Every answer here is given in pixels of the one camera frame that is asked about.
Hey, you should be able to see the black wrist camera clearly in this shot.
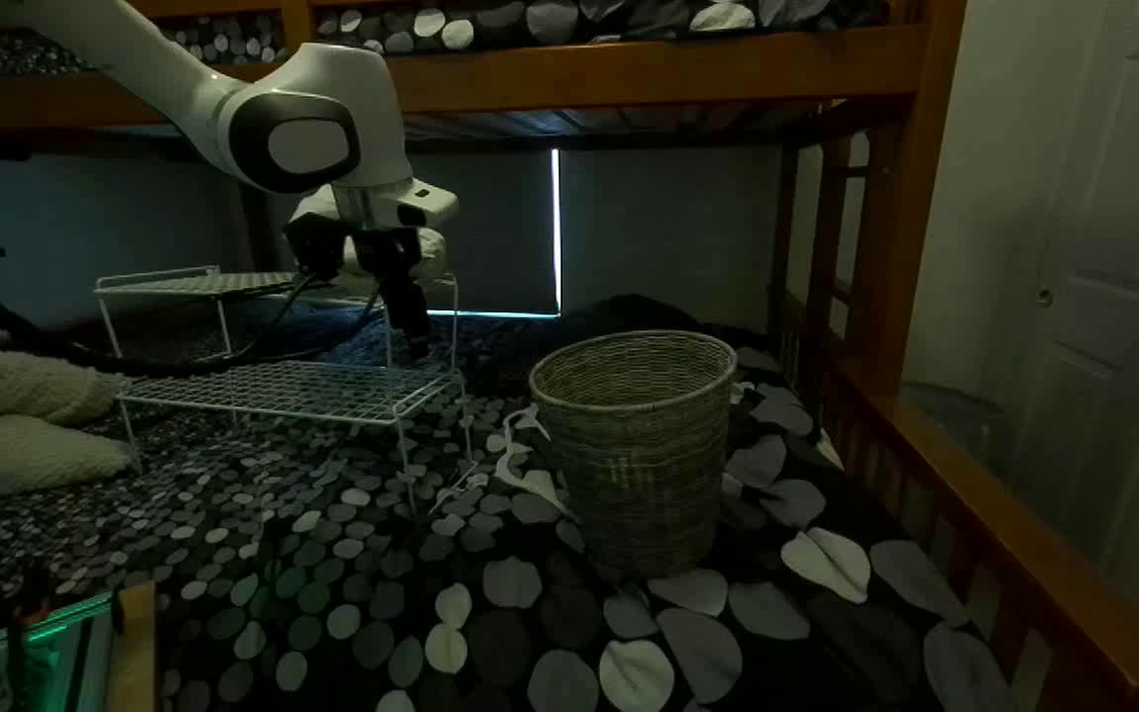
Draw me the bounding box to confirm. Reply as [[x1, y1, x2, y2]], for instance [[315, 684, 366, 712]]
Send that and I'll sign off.
[[282, 213, 357, 283]]

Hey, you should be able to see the wooden bunk bed frame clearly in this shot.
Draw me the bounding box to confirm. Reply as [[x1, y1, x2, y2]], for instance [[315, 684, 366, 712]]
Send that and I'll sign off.
[[0, 0, 1139, 712]]

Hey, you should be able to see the wooden block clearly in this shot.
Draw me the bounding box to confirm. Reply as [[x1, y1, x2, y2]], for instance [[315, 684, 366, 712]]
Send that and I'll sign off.
[[108, 576, 161, 712]]

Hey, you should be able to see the dotted upper bunk bedding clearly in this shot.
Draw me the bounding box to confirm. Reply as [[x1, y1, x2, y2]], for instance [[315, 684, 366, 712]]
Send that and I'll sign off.
[[0, 0, 899, 75]]

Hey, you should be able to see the small white wire rack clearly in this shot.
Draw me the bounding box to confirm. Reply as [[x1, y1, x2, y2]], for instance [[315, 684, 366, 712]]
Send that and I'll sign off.
[[89, 263, 303, 369]]

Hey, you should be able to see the black dotted bedspread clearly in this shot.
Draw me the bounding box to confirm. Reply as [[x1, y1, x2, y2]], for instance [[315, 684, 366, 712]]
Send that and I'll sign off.
[[0, 291, 1021, 712]]

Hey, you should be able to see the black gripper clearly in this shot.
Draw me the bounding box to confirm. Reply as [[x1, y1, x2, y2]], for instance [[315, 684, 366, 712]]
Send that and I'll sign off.
[[353, 223, 439, 369]]

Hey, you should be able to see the woven wicker basket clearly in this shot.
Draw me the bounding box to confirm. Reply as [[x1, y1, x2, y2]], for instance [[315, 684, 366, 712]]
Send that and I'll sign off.
[[527, 324, 743, 582]]

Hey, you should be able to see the dark window blind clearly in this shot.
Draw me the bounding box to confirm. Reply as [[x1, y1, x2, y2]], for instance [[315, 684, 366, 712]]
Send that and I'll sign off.
[[556, 142, 781, 332], [406, 145, 552, 315], [0, 153, 255, 332]]

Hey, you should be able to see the white panel door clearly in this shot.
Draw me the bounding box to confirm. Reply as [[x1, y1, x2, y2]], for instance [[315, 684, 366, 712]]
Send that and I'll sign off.
[[990, 0, 1139, 666]]

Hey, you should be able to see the clear plastic bin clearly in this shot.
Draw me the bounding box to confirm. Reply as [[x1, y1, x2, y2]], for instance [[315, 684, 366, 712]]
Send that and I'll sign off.
[[899, 377, 1015, 480]]

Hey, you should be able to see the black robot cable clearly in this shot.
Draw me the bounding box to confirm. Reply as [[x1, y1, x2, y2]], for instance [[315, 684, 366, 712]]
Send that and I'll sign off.
[[232, 277, 393, 364]]

